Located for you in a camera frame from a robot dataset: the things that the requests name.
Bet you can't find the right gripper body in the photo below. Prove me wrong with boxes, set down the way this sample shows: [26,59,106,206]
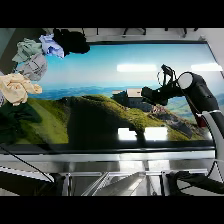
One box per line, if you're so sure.
[140,85,175,107]

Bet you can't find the dark green T-shirt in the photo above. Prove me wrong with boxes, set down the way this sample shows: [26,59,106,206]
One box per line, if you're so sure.
[0,100,44,146]

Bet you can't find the black garment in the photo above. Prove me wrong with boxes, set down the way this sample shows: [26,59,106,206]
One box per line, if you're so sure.
[52,28,91,57]

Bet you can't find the lavender shirt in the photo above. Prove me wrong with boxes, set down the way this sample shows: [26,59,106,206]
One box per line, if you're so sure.
[38,33,65,60]

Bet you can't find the grey garment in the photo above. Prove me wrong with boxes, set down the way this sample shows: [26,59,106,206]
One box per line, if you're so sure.
[14,52,49,82]

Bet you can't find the pale green garment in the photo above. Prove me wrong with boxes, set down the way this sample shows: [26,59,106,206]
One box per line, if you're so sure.
[11,37,45,65]

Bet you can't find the cream garment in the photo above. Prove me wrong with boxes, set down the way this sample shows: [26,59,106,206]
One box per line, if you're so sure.
[0,72,44,107]

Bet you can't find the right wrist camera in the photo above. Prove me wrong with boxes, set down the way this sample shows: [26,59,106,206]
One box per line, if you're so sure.
[156,63,177,88]

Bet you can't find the silver frame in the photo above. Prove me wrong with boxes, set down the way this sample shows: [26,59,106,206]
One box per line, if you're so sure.
[0,149,224,197]

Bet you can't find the black cable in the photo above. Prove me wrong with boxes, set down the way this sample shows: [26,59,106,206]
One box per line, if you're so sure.
[205,159,224,179]
[0,142,56,184]

